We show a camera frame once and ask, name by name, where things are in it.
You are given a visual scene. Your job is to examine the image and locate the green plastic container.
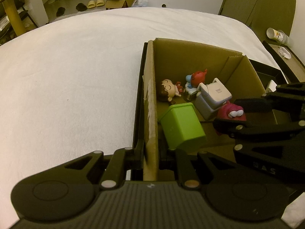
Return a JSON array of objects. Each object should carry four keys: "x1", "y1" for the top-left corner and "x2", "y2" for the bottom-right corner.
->
[{"x1": 159, "y1": 102, "x2": 207, "y2": 151}]

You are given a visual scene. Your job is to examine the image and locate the instant noodle cup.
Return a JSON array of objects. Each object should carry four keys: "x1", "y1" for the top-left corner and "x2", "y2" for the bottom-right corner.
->
[{"x1": 266, "y1": 27, "x2": 290, "y2": 46}]

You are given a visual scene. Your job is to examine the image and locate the crumpled white wrapper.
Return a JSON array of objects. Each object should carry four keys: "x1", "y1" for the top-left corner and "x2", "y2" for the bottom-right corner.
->
[{"x1": 277, "y1": 47, "x2": 291, "y2": 59}]

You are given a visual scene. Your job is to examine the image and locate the wooden table leg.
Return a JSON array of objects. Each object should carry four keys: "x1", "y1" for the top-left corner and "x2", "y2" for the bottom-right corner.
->
[{"x1": 0, "y1": 0, "x2": 27, "y2": 36}]

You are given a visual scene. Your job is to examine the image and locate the flattened cardboard sheet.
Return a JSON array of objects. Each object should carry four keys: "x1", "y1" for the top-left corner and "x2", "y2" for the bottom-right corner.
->
[{"x1": 218, "y1": 0, "x2": 299, "y2": 37}]

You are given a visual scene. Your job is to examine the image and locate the black metal frame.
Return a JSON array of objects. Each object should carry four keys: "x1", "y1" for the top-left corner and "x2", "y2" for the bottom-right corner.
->
[{"x1": 18, "y1": 8, "x2": 39, "y2": 28}]

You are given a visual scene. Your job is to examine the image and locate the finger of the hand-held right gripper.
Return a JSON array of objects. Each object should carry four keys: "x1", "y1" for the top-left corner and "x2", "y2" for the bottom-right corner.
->
[
  {"x1": 238, "y1": 82, "x2": 305, "y2": 122},
  {"x1": 213, "y1": 118, "x2": 305, "y2": 163}
]

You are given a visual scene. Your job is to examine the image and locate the brown-haired doll figure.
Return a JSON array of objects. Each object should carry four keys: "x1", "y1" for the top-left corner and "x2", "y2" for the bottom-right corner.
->
[{"x1": 157, "y1": 79, "x2": 184, "y2": 103}]

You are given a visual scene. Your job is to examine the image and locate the brown cardboard box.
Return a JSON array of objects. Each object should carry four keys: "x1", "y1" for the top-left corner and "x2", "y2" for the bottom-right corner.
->
[{"x1": 142, "y1": 38, "x2": 292, "y2": 181}]

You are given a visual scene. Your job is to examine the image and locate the white grey toy appliance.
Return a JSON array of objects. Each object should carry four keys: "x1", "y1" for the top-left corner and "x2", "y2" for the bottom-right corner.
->
[{"x1": 200, "y1": 77, "x2": 233, "y2": 109}]

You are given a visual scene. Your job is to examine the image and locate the dark bedside table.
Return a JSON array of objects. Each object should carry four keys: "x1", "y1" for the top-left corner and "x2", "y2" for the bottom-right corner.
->
[{"x1": 262, "y1": 40, "x2": 305, "y2": 84}]

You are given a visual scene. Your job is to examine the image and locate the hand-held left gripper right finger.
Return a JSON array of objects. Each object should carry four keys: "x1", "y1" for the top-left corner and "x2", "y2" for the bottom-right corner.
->
[{"x1": 159, "y1": 143, "x2": 242, "y2": 189}]

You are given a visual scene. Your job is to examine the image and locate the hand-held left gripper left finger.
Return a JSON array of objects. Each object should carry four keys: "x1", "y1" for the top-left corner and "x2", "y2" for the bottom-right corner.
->
[{"x1": 62, "y1": 141, "x2": 145, "y2": 190}]

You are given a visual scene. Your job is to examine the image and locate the red and blue toy figure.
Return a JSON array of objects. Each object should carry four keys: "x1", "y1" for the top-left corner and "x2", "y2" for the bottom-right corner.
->
[{"x1": 183, "y1": 68, "x2": 208, "y2": 101}]

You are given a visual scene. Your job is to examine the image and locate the small open cardboard box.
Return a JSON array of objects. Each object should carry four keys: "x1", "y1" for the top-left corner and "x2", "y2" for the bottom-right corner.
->
[{"x1": 103, "y1": 0, "x2": 134, "y2": 10}]

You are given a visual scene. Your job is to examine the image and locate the black tray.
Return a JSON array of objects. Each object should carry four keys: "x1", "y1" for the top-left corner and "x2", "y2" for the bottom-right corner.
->
[{"x1": 132, "y1": 42, "x2": 302, "y2": 211}]

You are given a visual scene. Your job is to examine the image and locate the pink toy with white teeth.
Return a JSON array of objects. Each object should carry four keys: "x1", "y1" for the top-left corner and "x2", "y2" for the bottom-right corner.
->
[{"x1": 216, "y1": 101, "x2": 247, "y2": 123}]

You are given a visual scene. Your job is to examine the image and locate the white bed sheet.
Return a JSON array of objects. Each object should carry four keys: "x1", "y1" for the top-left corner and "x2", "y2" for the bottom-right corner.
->
[{"x1": 0, "y1": 7, "x2": 305, "y2": 222}]

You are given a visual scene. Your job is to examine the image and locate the grey square box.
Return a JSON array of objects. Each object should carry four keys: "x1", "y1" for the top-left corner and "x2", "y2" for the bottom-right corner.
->
[{"x1": 195, "y1": 95, "x2": 223, "y2": 121}]

